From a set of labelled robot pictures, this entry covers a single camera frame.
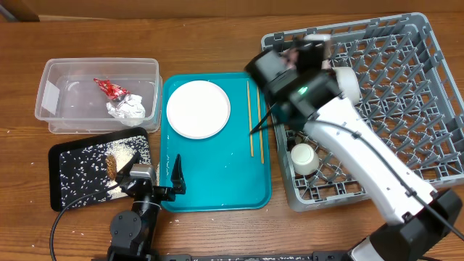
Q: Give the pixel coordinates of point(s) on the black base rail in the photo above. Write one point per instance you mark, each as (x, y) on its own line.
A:
(314, 256)

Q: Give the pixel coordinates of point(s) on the large white plate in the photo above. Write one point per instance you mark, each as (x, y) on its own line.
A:
(198, 109)

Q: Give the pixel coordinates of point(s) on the grey dishwasher rack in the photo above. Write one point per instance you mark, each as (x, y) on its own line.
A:
(408, 97)

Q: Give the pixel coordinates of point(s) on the white cup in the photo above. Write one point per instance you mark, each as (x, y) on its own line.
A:
(304, 159)

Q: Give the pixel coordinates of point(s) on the wooden chopstick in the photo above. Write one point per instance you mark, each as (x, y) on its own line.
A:
(250, 118)
(260, 132)

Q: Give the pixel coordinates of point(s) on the pink white bowl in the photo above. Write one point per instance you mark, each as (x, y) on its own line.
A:
(325, 37)

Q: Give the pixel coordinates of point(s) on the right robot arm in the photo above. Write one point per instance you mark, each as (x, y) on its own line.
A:
(306, 93)

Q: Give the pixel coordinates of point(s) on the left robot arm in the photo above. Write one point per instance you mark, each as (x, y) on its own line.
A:
(132, 230)

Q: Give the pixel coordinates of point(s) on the grey bowl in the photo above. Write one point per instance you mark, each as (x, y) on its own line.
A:
(348, 84)

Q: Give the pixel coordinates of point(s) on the red snack wrapper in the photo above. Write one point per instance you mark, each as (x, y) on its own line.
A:
(114, 93)

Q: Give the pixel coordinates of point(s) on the brown food piece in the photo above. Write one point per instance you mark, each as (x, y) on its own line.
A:
(111, 167)

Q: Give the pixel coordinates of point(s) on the teal serving tray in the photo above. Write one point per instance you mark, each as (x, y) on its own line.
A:
(219, 172)

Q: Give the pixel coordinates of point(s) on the black plastic tray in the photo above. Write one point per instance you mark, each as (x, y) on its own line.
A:
(53, 157)

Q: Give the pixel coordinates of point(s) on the white napkin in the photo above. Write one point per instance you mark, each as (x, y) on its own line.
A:
(130, 111)

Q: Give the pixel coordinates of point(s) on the clear plastic bin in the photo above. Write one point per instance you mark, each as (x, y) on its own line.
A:
(70, 100)

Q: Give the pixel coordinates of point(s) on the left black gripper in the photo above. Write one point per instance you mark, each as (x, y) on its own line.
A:
(178, 186)

